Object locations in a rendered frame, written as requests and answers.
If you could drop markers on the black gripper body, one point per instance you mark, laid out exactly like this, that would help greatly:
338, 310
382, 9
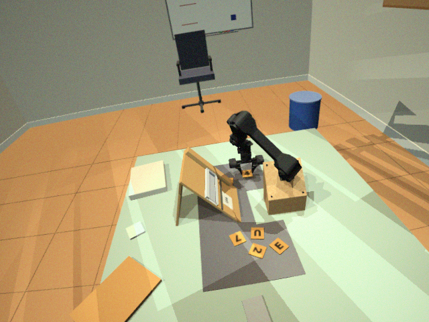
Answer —
246, 158

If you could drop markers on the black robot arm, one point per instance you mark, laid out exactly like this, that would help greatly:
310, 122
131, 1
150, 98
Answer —
243, 124

